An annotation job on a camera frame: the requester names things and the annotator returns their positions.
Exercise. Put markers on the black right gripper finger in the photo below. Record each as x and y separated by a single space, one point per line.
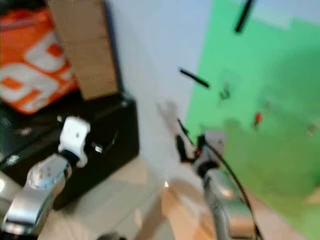
181 142

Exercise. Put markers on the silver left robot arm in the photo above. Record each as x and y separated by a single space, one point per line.
37 190

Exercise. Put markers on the black case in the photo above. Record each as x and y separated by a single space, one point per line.
120 130

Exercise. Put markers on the dark key bunch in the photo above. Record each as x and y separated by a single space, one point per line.
224 95

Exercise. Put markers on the black tape strip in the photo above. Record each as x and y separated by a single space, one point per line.
244 16
194 78

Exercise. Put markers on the orange key tag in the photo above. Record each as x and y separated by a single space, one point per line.
258 119

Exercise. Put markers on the brown wooden board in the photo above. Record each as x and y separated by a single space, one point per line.
90 50

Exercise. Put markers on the orange white printed bag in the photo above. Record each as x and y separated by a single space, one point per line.
30 60

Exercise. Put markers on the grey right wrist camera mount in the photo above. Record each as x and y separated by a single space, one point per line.
214 142

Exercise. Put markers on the clear wall hook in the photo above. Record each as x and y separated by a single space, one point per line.
226 85
265 104
311 130

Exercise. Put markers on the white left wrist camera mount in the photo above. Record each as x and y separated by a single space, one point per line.
76 135

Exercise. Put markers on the green wall board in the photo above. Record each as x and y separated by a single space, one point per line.
270 65

